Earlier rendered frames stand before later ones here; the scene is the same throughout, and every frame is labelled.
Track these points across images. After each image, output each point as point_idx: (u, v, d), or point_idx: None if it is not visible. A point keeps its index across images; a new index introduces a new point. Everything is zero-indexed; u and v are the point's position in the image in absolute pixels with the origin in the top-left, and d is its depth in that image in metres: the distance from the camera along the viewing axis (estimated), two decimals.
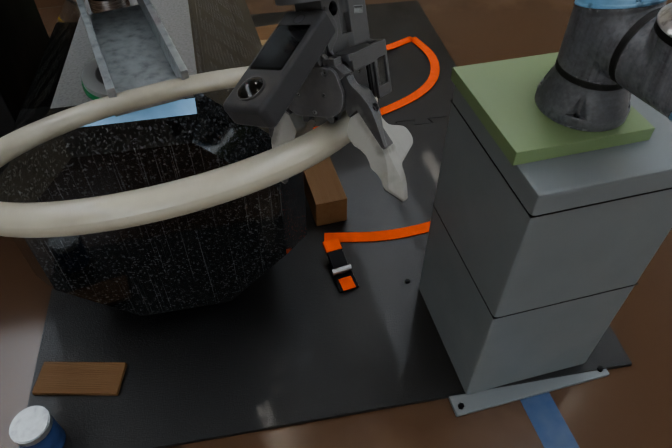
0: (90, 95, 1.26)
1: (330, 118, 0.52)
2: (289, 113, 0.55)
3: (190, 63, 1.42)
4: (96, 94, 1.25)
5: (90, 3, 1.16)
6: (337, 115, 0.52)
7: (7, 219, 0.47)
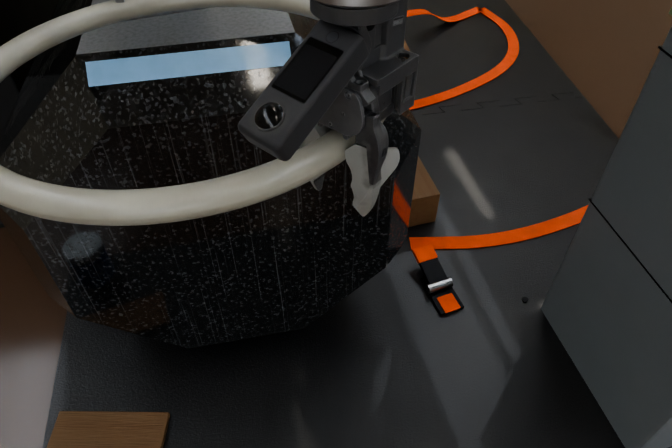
0: None
1: (345, 134, 0.50)
2: None
3: None
4: None
5: None
6: (353, 131, 0.50)
7: (8, 196, 0.47)
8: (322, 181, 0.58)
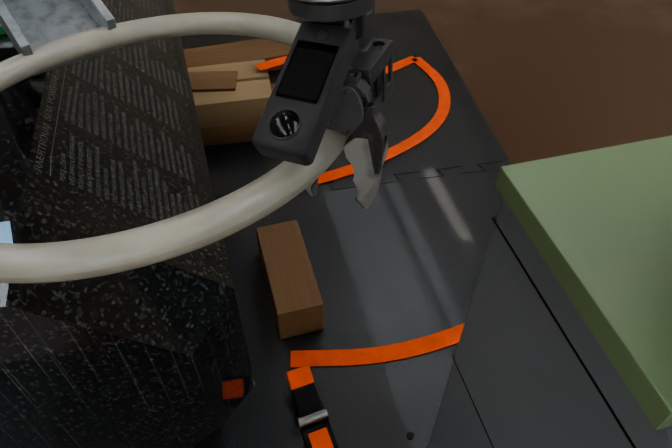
0: None
1: (343, 130, 0.50)
2: None
3: (22, 146, 0.79)
4: None
5: None
6: (349, 126, 0.51)
7: (1, 268, 0.41)
8: (317, 186, 0.58)
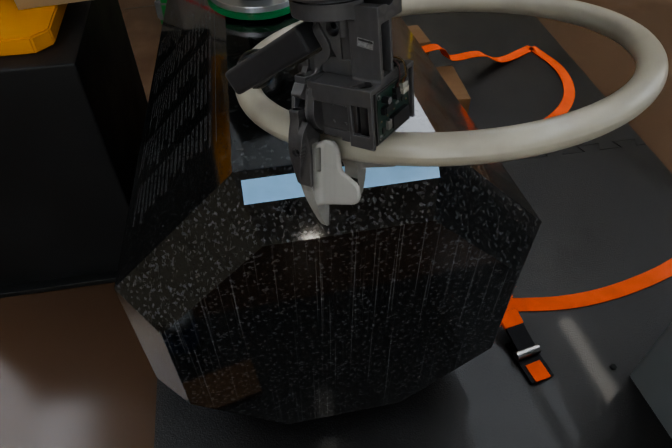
0: (257, 14, 1.17)
1: None
2: None
3: None
4: (266, 9, 1.16)
5: None
6: (317, 128, 0.51)
7: (392, 148, 0.49)
8: None
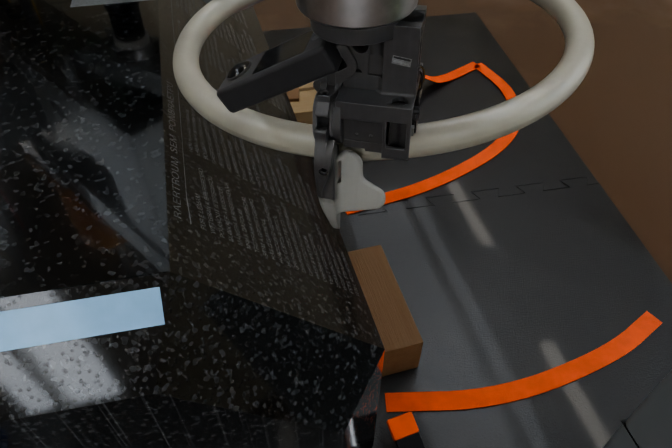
0: None
1: None
2: None
3: (155, 187, 0.65)
4: None
5: None
6: None
7: (409, 143, 0.50)
8: None
